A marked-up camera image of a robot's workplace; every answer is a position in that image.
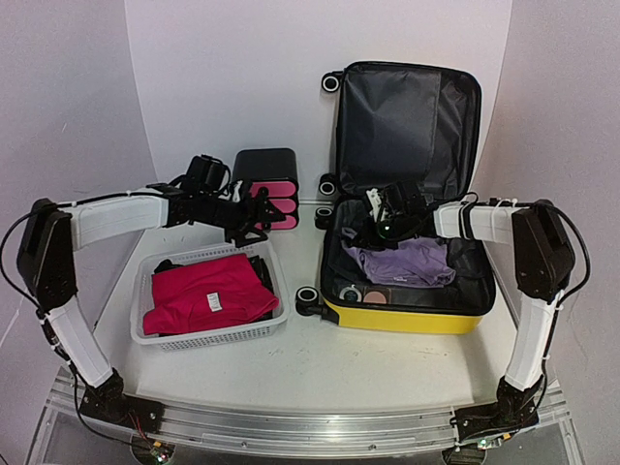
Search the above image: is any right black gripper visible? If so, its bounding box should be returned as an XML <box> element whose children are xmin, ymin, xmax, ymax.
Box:
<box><xmin>351</xmin><ymin>213</ymin><xmax>411</xmax><ymax>253</ymax></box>

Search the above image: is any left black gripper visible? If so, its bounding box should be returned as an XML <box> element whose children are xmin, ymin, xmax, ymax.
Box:
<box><xmin>199</xmin><ymin>191</ymin><xmax>287</xmax><ymax>249</ymax></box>

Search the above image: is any purple garment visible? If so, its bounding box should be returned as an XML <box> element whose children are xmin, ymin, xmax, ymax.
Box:
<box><xmin>343</xmin><ymin>237</ymin><xmax>456</xmax><ymax>289</ymax></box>

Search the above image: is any black white patterned garment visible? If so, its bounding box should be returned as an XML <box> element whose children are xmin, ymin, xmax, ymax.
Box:
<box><xmin>153</xmin><ymin>255</ymin><xmax>280</xmax><ymax>336</ymax></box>

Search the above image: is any red t-shirt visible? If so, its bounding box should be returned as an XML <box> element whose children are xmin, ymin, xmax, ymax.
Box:
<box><xmin>141</xmin><ymin>255</ymin><xmax>281</xmax><ymax>336</ymax></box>

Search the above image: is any yellow Pikachu hard-shell suitcase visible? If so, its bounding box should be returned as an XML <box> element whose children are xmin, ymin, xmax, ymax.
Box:
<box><xmin>294</xmin><ymin>61</ymin><xmax>496</xmax><ymax>334</ymax></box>

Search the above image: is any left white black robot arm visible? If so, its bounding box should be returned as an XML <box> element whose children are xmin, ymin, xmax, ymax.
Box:
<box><xmin>16</xmin><ymin>183</ymin><xmax>285</xmax><ymax>424</ymax></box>

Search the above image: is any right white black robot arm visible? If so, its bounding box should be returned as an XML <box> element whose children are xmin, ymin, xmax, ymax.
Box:
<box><xmin>366</xmin><ymin>189</ymin><xmax>578</xmax><ymax>448</ymax></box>

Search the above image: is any black pink drawer organizer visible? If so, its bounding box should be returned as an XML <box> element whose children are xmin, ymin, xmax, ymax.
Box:
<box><xmin>232</xmin><ymin>148</ymin><xmax>299</xmax><ymax>231</ymax></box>

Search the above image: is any pink powder makeup compact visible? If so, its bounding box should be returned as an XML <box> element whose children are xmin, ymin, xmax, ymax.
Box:
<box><xmin>362</xmin><ymin>288</ymin><xmax>390</xmax><ymax>305</ymax></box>

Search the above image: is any white perforated plastic basket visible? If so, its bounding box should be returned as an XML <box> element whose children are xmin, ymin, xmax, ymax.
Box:
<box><xmin>130</xmin><ymin>242</ymin><xmax>290</xmax><ymax>351</ymax></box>

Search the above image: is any small green circuit board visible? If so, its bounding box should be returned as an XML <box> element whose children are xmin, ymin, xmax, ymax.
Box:
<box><xmin>135</xmin><ymin>443</ymin><xmax>173</xmax><ymax>465</ymax></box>

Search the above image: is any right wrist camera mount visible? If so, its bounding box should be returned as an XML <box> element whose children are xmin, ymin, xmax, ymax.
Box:
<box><xmin>365</xmin><ymin>180</ymin><xmax>426</xmax><ymax>222</ymax></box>

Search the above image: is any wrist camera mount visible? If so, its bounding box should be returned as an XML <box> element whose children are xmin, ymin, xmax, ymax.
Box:
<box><xmin>365</xmin><ymin>180</ymin><xmax>426</xmax><ymax>222</ymax></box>
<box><xmin>180</xmin><ymin>154</ymin><xmax>238</xmax><ymax>200</ymax></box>

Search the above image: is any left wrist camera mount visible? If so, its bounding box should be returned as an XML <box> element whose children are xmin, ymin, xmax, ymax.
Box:
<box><xmin>180</xmin><ymin>154</ymin><xmax>238</xmax><ymax>200</ymax></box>

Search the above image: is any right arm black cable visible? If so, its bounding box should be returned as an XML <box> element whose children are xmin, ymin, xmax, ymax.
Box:
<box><xmin>546</xmin><ymin>201</ymin><xmax>593</xmax><ymax>301</ymax></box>

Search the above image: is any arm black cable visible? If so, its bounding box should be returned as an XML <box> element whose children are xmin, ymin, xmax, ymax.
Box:
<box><xmin>0</xmin><ymin>212</ymin><xmax>45</xmax><ymax>311</ymax></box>
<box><xmin>546</xmin><ymin>201</ymin><xmax>593</xmax><ymax>301</ymax></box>

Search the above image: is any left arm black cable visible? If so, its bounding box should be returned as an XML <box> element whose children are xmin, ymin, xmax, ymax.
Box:
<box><xmin>0</xmin><ymin>212</ymin><xmax>45</xmax><ymax>311</ymax></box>

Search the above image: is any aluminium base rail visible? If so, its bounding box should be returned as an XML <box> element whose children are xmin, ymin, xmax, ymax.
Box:
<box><xmin>46</xmin><ymin>367</ymin><xmax>577</xmax><ymax>454</ymax></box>

